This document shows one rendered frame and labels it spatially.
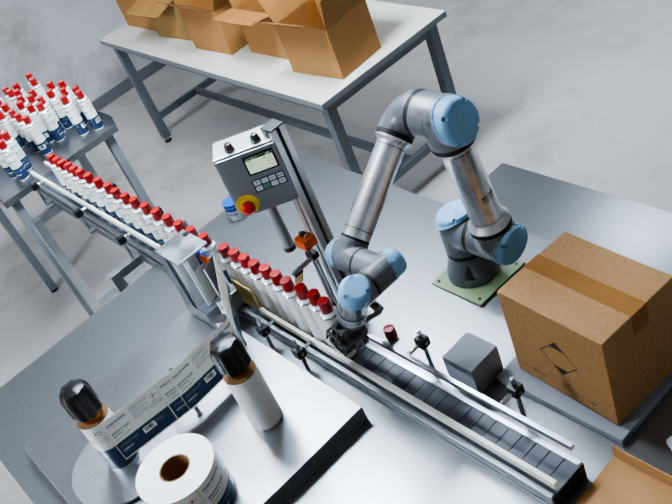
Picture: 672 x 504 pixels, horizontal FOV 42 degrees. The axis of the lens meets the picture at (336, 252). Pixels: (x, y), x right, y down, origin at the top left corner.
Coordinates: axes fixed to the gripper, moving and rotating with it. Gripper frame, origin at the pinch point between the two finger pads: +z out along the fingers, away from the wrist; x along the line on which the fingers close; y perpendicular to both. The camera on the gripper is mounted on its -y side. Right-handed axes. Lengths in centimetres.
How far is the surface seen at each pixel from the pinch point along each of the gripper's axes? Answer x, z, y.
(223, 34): -192, 116, -115
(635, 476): 72, -30, -10
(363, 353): 2.8, 4.7, -1.5
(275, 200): -36.1, -22.3, -6.8
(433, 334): 12.4, 4.9, -19.3
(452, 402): 30.8, -11.5, -1.9
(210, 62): -194, 130, -106
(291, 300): -20.9, 1.2, 2.4
